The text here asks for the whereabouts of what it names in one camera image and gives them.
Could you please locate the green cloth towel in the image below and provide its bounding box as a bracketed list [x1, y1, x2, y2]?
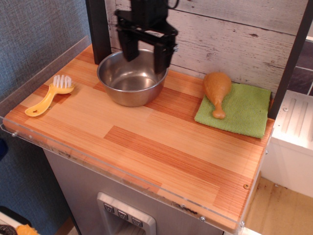
[195, 83, 271, 139]

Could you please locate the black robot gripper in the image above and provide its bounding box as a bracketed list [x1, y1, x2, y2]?
[115, 0, 178, 74]

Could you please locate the yellow dish brush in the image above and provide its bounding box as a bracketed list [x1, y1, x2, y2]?
[24, 75, 74, 117]

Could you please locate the dark vertical post left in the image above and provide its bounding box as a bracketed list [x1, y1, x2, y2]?
[86, 0, 112, 65]

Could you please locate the clear acrylic edge guard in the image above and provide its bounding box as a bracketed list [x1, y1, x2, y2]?
[2, 115, 249, 235]

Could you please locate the stainless steel bowl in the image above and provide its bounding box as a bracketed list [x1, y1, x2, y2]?
[97, 49, 168, 107]

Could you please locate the dark vertical post right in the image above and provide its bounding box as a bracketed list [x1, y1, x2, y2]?
[268, 0, 313, 119]

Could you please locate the plastic toy chicken drumstick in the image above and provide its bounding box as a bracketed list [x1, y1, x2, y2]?
[203, 72, 232, 119]

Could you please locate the silver toy fridge cabinet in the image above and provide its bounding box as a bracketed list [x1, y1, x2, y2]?
[44, 150, 223, 235]

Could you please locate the dark vertical post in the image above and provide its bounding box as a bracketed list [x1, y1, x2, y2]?
[268, 0, 313, 119]
[86, 0, 112, 65]

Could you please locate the orange object bottom left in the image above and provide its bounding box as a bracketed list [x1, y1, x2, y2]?
[16, 224, 38, 235]

